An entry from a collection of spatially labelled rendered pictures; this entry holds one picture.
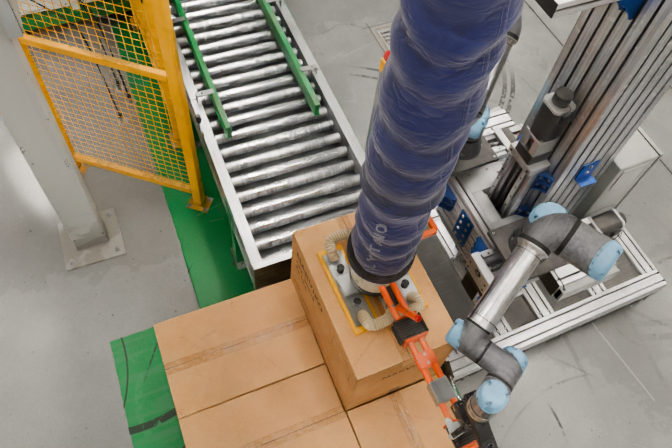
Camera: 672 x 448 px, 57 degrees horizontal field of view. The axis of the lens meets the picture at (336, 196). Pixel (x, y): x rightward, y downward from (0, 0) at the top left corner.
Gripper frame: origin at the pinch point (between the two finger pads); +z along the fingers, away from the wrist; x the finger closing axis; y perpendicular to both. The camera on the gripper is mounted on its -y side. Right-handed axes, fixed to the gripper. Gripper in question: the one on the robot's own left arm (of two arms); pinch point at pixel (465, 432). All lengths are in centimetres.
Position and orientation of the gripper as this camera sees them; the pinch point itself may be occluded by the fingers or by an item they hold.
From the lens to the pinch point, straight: 202.2
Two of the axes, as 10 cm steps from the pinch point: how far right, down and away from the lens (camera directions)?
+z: -0.7, 5.4, 8.4
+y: -4.0, -7.8, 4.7
